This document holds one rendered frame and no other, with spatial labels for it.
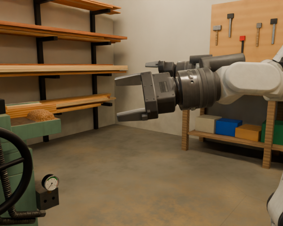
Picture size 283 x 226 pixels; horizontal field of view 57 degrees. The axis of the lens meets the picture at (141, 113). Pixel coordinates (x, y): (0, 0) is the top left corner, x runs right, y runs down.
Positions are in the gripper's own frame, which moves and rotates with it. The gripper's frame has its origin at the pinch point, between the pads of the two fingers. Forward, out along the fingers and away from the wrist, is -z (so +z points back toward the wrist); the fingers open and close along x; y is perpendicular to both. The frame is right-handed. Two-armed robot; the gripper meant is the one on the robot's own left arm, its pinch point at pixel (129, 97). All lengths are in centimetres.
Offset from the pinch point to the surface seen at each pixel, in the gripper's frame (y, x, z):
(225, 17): -155, 271, 133
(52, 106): -48, 45, -38
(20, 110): -41, 39, -49
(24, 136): -38, 22, -43
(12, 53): -160, 254, -153
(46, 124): -40, 28, -36
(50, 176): -51, 10, -36
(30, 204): -59, 4, -46
